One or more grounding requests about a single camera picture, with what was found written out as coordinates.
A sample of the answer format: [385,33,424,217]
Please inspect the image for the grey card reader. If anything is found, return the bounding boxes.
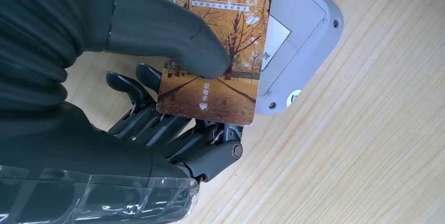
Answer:
[128,0,345,116]

